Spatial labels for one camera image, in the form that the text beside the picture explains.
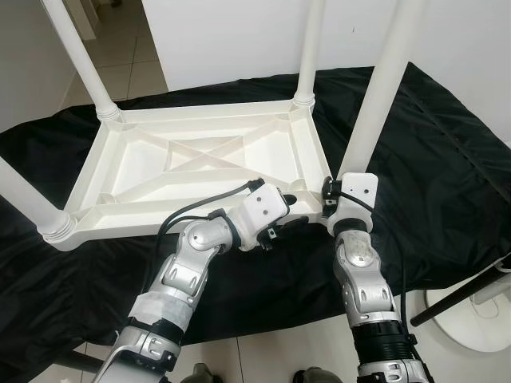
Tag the black cloth table cover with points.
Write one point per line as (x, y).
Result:
(447, 159)

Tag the grey robot right foot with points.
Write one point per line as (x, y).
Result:
(319, 376)

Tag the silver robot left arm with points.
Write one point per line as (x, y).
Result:
(188, 271)

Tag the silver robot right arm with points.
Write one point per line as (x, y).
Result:
(359, 271)

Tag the black metal table leg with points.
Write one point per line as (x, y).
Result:
(455, 299)
(80, 363)

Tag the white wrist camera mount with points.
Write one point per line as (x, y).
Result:
(263, 209)
(358, 190)

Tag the grey robot foot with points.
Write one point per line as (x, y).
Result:
(319, 376)
(196, 374)

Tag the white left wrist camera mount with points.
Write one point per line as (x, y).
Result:
(263, 209)

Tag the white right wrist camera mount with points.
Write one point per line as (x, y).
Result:
(358, 190)

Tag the white plastic table top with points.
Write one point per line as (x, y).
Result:
(128, 171)

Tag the grey robot left foot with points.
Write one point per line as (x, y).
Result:
(196, 374)

